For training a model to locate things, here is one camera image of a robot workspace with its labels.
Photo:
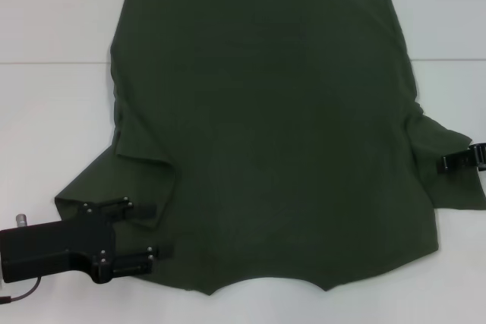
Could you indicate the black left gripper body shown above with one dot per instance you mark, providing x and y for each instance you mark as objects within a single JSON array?
[{"x": 57, "y": 252}]

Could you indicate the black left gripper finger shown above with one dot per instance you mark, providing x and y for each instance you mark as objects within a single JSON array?
[
  {"x": 129, "y": 261},
  {"x": 125, "y": 212}
]

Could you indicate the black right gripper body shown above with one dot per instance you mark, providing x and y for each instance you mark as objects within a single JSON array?
[{"x": 479, "y": 157}]

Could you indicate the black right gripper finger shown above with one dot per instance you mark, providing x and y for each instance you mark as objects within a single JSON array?
[{"x": 453, "y": 162}]

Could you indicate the dark green t-shirt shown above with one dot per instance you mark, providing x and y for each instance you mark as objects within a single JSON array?
[{"x": 266, "y": 130}]

